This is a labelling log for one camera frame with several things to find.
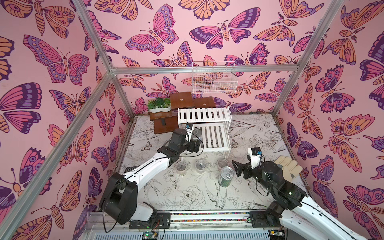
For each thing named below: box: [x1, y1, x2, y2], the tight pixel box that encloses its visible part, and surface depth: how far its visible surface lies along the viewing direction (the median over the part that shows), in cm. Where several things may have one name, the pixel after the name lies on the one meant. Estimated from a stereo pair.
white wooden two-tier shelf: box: [177, 106, 232, 159], surface depth 87 cm
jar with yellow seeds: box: [176, 161, 187, 175], surface depth 88 cm
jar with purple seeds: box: [195, 159, 206, 174], surface depth 89 cm
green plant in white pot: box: [147, 97, 172, 113], surface depth 99 cm
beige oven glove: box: [274, 155, 303, 182], surface depth 92 cm
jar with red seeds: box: [217, 158, 229, 171], surface depth 89 cm
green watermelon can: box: [218, 166, 235, 188], surface depth 79 cm
